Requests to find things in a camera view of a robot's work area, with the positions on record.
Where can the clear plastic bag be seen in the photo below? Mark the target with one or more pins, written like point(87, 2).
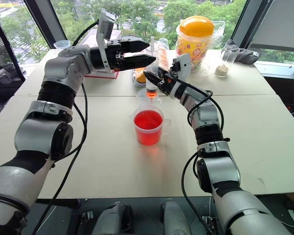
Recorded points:
point(220, 31)

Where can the plastic cup with red liquid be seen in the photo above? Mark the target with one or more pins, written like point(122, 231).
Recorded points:
point(148, 129)

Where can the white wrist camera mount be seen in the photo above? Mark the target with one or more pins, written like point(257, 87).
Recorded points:
point(183, 64)
point(104, 27)

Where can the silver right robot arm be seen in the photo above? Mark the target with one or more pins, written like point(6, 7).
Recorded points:
point(218, 176)

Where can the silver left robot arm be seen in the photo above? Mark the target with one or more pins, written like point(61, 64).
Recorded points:
point(63, 66)

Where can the red and white flat box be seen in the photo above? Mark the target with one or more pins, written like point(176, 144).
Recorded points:
point(101, 74)

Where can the grey cloth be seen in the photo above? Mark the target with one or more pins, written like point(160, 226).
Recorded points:
point(247, 56)

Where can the clear glass with white bits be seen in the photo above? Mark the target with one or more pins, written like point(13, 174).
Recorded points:
point(224, 62)

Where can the snack jar with orange lid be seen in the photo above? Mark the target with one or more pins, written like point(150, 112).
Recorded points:
point(194, 46)

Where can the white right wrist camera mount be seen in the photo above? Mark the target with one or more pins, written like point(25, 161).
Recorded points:
point(183, 64)

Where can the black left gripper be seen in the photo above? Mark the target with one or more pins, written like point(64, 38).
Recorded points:
point(114, 55)

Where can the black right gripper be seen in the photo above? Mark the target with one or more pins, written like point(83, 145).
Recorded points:
point(167, 84)

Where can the dark grey rounded shape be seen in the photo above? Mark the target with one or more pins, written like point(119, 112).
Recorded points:
point(112, 219)
point(175, 218)

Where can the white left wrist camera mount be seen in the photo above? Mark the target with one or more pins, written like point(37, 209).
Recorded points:
point(104, 27)

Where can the small clear plastic cup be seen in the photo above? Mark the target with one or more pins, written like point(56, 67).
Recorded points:
point(61, 44)

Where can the orange snack packet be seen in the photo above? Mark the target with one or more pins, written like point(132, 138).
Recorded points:
point(163, 57)

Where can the black table frame bar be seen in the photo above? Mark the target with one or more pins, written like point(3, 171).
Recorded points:
point(61, 203)

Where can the clear empty measuring cup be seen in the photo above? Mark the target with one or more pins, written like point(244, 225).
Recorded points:
point(142, 96)

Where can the clear bag with orange item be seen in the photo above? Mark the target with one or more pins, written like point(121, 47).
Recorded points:
point(139, 77)

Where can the clear plastic syringe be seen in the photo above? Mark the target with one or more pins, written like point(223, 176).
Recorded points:
point(152, 89)

